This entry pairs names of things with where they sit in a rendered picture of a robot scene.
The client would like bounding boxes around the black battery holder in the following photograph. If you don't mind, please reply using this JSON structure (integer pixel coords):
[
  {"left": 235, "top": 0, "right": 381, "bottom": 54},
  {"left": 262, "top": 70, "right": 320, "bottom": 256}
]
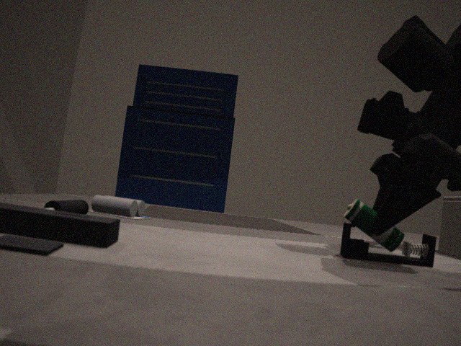
[{"left": 340, "top": 222, "right": 436, "bottom": 267}]

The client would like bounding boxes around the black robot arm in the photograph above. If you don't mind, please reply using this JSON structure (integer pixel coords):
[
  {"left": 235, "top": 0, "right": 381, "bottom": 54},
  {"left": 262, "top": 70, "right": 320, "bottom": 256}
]
[{"left": 357, "top": 15, "right": 461, "bottom": 147}]

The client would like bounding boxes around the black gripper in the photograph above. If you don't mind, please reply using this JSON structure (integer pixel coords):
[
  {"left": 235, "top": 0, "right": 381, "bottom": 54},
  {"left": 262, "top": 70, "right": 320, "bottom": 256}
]
[{"left": 370, "top": 103, "right": 461, "bottom": 236}]

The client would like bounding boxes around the green and white battery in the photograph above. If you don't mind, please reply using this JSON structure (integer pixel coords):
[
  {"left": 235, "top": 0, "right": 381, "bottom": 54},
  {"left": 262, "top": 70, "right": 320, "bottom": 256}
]
[{"left": 344, "top": 199, "right": 404, "bottom": 252}]

